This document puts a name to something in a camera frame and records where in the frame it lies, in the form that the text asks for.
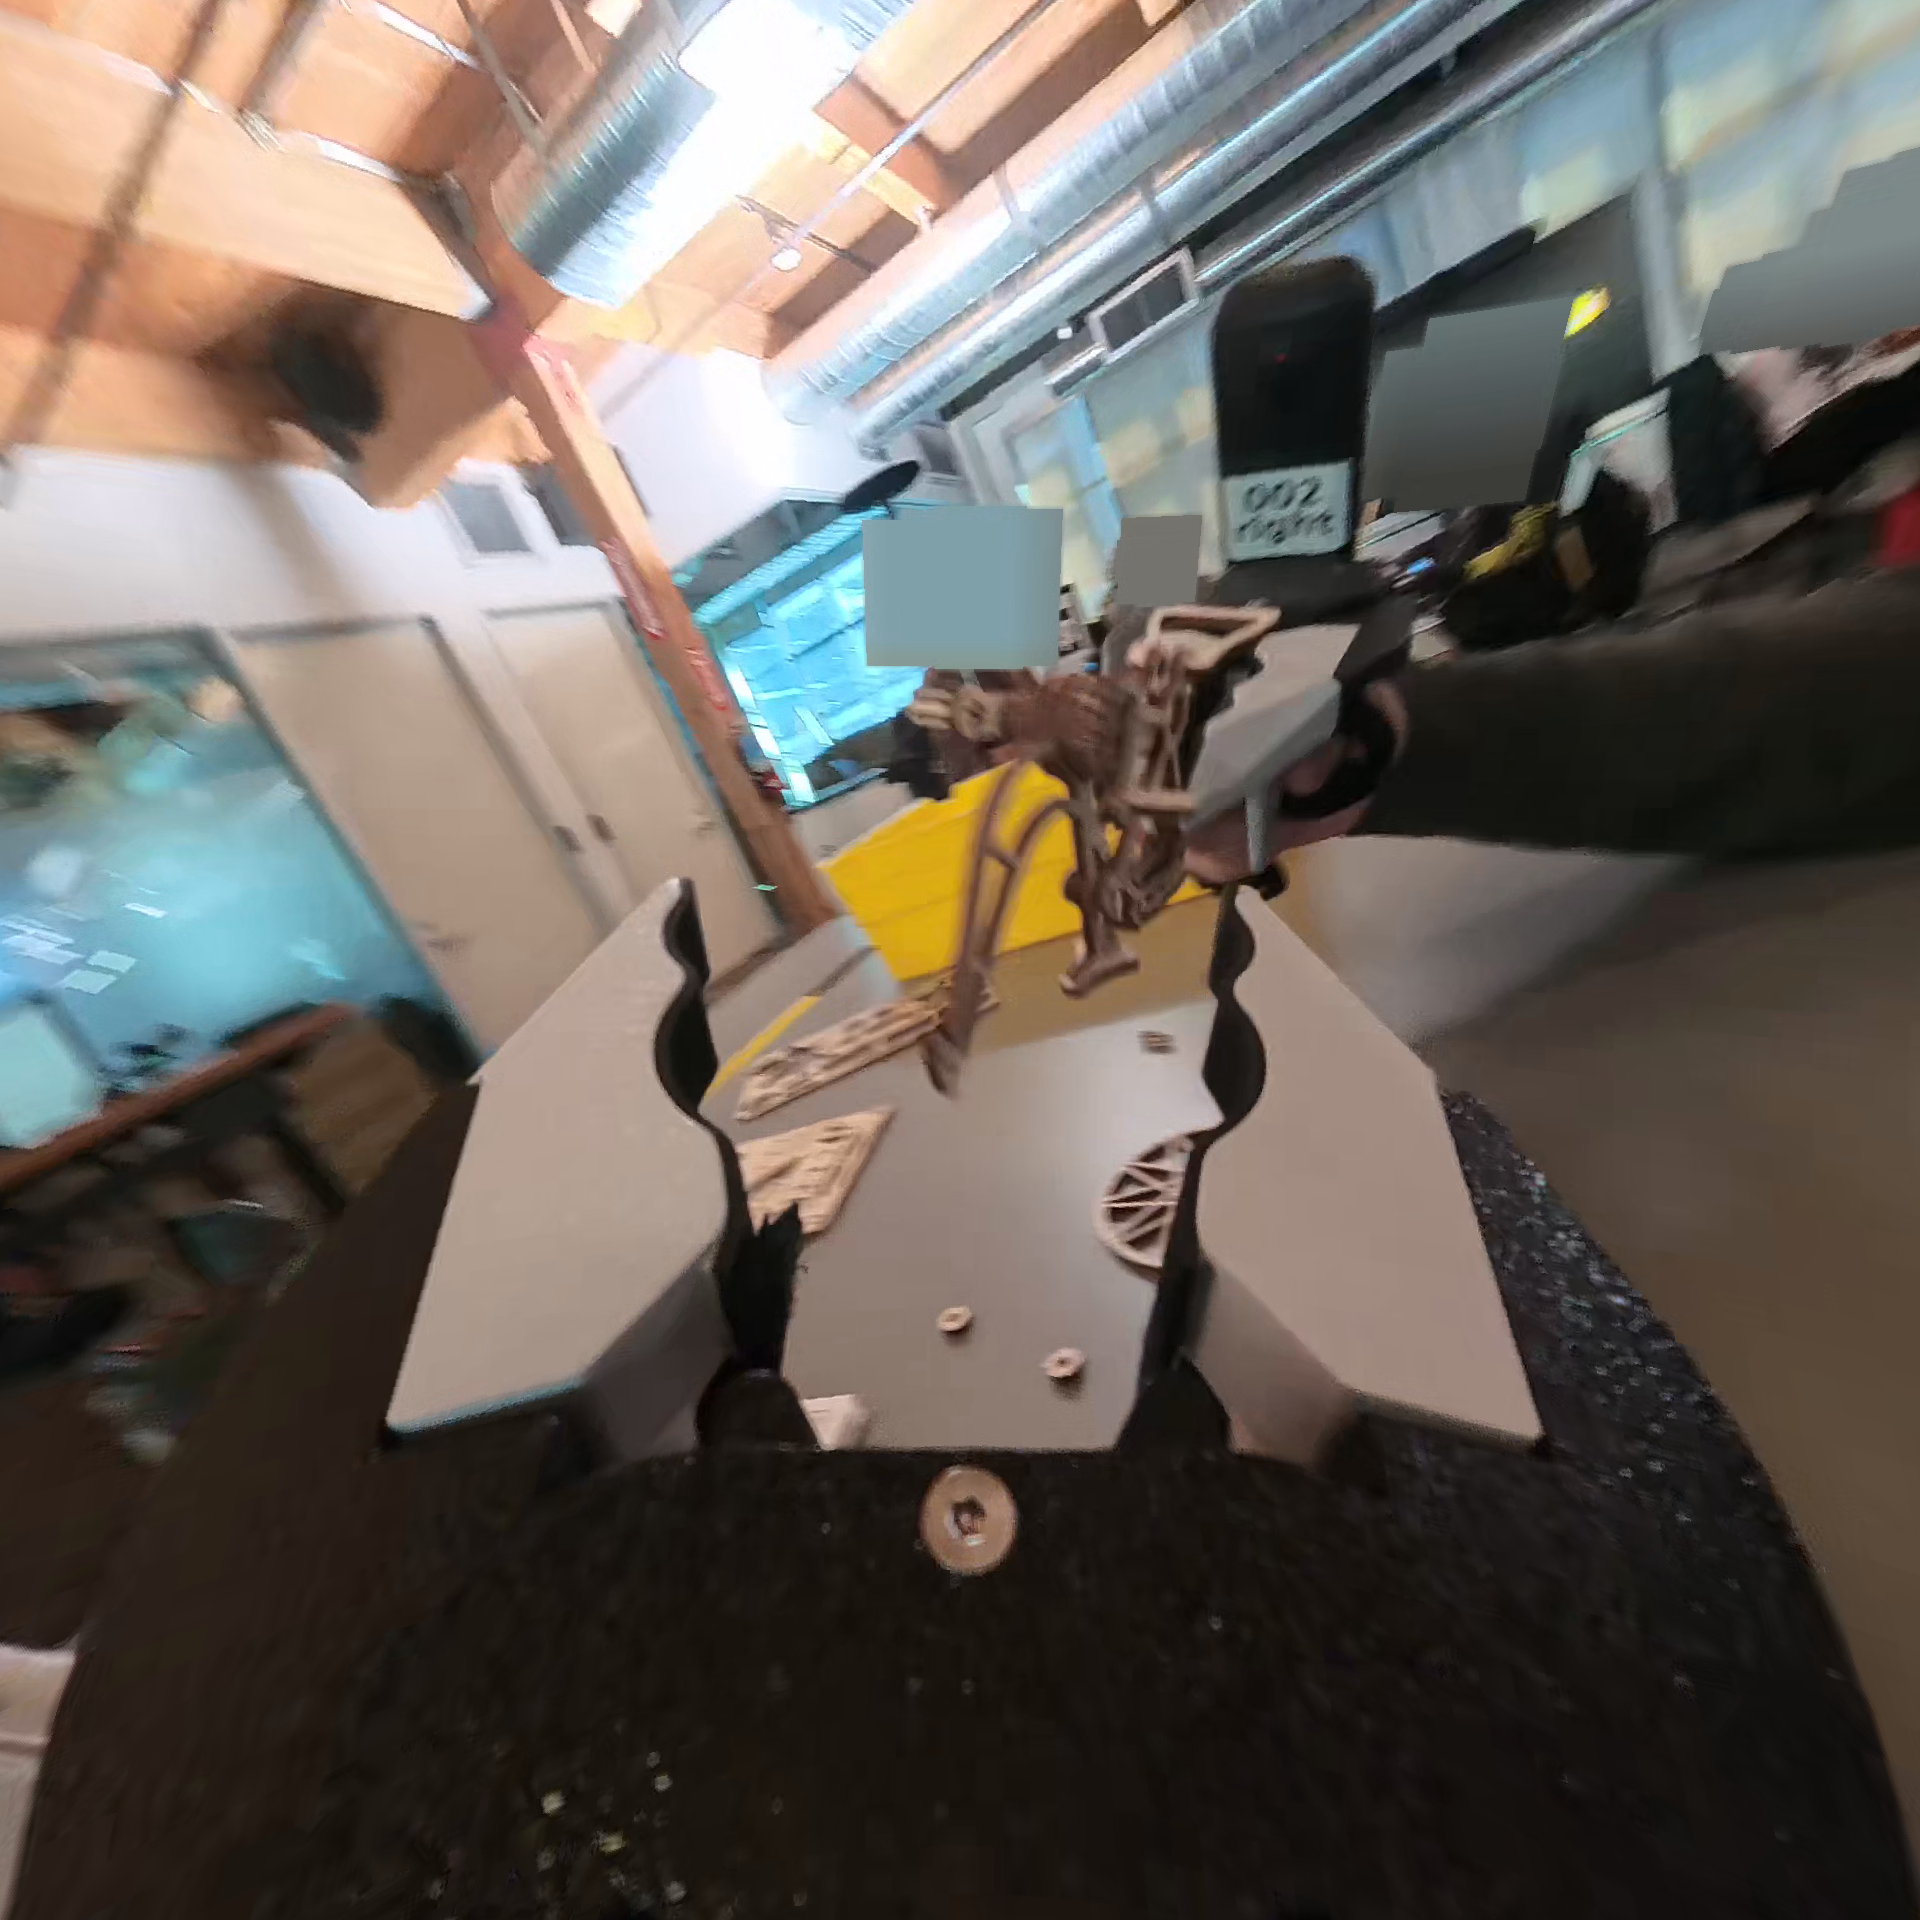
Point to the long wooden desk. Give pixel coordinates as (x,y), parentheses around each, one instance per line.
(185,1083)

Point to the wooden spoked model wheel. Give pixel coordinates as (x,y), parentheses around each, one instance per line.
(1140,1197)

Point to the laser-cut wooden parts sheet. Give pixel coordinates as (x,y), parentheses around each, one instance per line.
(837,1060)
(811,1169)

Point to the silver ventilation duct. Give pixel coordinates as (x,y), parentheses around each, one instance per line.
(615,168)
(1045,221)

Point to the person's right forearm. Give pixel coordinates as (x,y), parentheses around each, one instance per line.
(1646,739)

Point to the black ceiling fixture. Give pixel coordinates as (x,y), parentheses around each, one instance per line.
(320,384)

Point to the wooden bicycle model frame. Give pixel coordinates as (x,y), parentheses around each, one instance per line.
(1124,752)

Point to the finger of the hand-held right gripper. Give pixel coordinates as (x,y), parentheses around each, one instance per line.
(1275,739)

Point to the white double door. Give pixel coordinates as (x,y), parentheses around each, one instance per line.
(497,781)

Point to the yellow plastic bin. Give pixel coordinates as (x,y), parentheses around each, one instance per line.
(932,887)

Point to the person's right hand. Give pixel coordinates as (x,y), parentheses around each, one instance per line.
(1311,781)

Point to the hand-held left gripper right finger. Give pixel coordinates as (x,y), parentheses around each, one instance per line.
(1353,1212)

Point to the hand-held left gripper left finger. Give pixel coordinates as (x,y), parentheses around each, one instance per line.
(571,1185)

